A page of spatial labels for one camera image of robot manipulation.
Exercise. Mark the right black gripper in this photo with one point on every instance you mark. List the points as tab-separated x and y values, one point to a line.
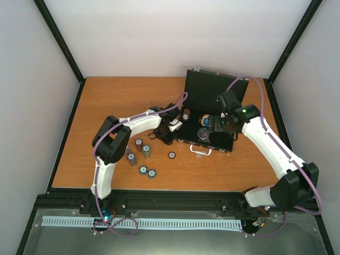
211	123

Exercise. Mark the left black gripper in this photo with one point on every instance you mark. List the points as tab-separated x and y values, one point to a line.
168	141

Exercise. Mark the clear round dealer button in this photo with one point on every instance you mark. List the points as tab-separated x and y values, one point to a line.
202	131

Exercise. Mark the triangular all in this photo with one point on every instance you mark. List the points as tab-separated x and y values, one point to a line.
204	138

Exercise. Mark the brown tall chip stack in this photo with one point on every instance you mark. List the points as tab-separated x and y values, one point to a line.
139	143

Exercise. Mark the brown short stack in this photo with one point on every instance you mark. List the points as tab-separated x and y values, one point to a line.
186	114

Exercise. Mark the blue round blind button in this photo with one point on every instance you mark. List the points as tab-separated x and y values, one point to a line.
206	122

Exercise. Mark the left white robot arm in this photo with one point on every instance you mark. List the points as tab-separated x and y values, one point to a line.
110	142

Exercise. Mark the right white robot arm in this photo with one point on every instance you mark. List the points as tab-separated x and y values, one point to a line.
297	180

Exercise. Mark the black poker set case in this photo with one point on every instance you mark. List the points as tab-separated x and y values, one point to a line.
203	87

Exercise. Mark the green tall chip stack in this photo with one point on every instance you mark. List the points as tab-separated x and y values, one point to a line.
146	150

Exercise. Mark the purple chip stack upper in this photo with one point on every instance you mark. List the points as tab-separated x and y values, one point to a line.
128	150

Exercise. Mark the purple chip stack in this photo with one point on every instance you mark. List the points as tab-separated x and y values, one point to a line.
128	150
132	159

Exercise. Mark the purple chip stack lower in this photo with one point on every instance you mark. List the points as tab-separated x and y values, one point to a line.
132	159

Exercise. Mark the blue short stack left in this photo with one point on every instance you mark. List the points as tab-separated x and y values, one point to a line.
143	170

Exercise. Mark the blue short stack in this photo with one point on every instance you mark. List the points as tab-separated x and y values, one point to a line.
152	173
143	170

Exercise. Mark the blue short stack right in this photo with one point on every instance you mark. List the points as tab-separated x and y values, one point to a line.
152	173

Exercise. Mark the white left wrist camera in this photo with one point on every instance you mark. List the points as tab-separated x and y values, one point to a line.
174	125

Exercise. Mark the light blue cable duct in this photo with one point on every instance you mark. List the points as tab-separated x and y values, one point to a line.
145	223

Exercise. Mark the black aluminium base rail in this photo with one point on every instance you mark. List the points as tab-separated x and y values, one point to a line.
126	202

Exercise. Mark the right black frame post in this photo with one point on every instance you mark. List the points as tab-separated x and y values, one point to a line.
294	39

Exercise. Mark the black frame post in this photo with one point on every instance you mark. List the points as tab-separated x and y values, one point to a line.
294	39
50	22

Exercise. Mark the left black frame post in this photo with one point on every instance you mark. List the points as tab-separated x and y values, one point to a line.
50	22

